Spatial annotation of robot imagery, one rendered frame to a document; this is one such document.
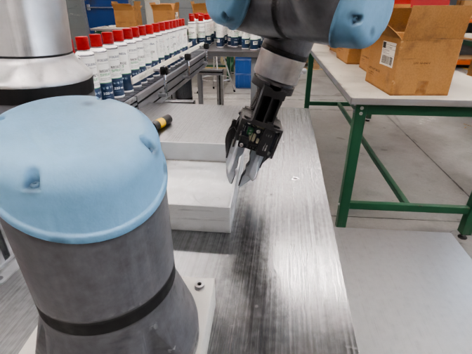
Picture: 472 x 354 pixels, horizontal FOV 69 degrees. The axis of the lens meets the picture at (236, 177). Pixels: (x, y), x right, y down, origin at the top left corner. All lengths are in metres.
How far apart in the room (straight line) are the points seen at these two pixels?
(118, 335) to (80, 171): 0.14
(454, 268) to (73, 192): 0.52
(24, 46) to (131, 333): 0.24
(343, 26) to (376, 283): 0.33
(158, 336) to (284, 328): 0.18
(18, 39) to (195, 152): 0.54
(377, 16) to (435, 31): 1.39
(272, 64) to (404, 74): 1.27
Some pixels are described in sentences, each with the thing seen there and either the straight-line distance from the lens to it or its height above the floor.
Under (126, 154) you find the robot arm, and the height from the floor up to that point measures 1.09.
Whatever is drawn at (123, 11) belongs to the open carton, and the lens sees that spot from 6.21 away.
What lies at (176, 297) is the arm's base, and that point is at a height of 0.94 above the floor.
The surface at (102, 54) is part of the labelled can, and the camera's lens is 1.14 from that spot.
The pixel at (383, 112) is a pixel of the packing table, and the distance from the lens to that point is 1.78.
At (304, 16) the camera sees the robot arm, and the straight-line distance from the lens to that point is 0.39.
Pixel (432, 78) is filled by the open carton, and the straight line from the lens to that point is 1.84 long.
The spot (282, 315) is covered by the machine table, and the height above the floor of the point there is 0.83.
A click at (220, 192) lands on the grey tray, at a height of 0.83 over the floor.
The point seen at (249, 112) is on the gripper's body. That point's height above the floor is 1.00.
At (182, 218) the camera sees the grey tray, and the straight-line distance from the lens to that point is 0.57.
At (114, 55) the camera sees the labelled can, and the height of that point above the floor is 1.02.
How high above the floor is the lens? 1.17
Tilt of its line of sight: 27 degrees down
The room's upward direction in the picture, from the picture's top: straight up
